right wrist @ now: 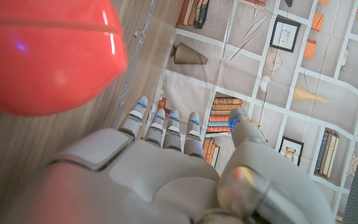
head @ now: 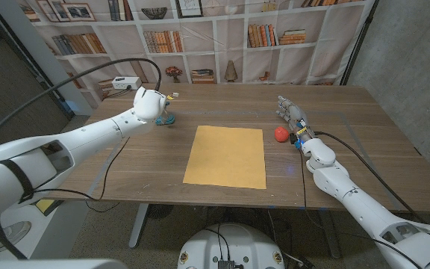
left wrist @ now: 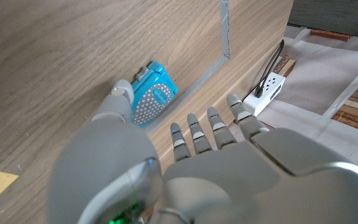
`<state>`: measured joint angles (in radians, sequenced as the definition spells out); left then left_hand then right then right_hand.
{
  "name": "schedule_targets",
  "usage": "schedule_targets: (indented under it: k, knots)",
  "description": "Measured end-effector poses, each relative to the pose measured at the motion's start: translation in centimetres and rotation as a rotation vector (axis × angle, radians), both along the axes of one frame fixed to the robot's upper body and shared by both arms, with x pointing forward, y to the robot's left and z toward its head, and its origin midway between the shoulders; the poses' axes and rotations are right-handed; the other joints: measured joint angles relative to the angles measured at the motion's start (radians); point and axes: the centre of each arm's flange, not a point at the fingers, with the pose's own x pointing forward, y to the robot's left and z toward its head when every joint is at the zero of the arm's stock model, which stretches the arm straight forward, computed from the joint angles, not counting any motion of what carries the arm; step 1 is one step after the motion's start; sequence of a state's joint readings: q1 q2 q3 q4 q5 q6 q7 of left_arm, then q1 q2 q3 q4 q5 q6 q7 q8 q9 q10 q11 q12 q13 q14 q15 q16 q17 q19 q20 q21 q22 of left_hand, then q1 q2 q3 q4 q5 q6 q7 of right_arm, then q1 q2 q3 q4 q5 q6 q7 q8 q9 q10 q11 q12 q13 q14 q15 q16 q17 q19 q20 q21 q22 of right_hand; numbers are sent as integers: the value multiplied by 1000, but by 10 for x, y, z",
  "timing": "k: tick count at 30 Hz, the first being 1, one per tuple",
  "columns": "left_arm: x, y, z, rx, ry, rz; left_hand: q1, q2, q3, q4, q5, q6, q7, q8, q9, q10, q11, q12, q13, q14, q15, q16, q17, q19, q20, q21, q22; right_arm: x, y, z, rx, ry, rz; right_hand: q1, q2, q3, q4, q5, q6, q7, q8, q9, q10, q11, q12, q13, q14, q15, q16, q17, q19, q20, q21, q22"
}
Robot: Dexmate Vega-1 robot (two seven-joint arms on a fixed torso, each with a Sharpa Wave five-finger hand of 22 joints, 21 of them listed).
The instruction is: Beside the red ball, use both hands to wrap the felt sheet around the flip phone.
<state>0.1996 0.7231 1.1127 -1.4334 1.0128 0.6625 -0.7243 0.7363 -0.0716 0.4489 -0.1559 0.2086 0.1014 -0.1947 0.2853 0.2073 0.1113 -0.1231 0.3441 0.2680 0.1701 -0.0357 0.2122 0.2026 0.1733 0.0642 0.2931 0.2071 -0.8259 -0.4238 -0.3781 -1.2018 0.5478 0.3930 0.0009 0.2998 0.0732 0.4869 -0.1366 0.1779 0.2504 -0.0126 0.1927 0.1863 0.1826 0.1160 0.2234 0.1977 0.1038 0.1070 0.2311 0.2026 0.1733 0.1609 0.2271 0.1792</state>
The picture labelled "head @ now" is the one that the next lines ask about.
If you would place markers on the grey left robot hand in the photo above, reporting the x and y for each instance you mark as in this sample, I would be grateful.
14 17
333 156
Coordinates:
167 111

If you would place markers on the yellow and black floor item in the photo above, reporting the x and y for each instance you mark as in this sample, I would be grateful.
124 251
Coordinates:
47 205

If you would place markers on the red ball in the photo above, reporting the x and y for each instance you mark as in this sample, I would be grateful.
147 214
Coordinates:
281 134

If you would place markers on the black backdrop stand pole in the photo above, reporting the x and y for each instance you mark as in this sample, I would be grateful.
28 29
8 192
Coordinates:
360 39

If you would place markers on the blue flip phone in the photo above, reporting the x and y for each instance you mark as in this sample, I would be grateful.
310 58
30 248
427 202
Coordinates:
161 122

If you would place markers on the white power strip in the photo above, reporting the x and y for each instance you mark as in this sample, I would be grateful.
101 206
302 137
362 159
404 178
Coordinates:
126 83

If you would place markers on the printed bookshelf backdrop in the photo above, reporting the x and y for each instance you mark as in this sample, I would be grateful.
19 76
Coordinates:
230 45

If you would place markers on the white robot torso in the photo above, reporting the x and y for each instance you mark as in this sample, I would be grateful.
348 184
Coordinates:
252 246

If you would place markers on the black hub box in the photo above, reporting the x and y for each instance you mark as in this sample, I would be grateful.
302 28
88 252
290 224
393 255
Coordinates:
226 265

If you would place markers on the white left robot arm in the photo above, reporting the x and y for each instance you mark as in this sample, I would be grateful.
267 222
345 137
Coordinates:
88 136

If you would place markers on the black round floor object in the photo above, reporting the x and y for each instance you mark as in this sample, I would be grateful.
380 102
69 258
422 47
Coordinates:
161 211

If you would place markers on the grey sneaker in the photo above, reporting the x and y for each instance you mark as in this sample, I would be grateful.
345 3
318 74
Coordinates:
13 233

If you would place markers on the grey table leg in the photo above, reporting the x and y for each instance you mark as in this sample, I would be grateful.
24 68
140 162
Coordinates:
139 226
328 235

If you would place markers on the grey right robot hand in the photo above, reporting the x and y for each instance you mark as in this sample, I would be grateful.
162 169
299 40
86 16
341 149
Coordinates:
296 114

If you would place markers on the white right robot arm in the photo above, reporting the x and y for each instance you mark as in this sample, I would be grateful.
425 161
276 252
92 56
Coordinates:
349 194

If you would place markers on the yellow felt sheet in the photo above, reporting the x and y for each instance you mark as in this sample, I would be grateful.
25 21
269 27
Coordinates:
226 157

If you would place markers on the dark perforated partition panel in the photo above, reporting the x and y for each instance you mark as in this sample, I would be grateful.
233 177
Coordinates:
6 74

